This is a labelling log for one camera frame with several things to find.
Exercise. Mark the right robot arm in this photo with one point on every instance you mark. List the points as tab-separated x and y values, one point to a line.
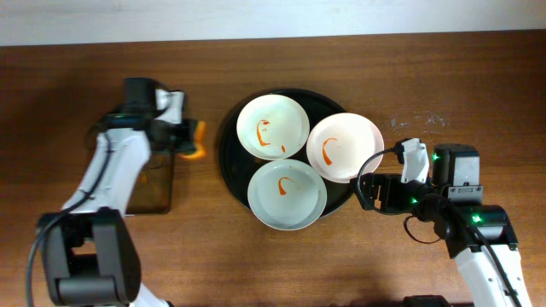
444	189

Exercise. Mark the rectangular black sponge tray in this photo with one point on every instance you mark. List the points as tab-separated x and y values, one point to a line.
153	186

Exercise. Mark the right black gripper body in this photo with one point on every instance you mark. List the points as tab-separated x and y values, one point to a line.
376	192

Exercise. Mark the round black tray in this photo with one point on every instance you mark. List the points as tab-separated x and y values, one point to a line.
236	164

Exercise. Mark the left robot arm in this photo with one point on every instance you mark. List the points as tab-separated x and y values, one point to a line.
88	256

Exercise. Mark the green and orange sponge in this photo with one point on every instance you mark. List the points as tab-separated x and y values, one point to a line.
198	140

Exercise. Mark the pinkish white plate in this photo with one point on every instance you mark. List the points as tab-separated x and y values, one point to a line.
339	145

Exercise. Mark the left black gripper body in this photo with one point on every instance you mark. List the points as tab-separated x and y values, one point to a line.
183	136

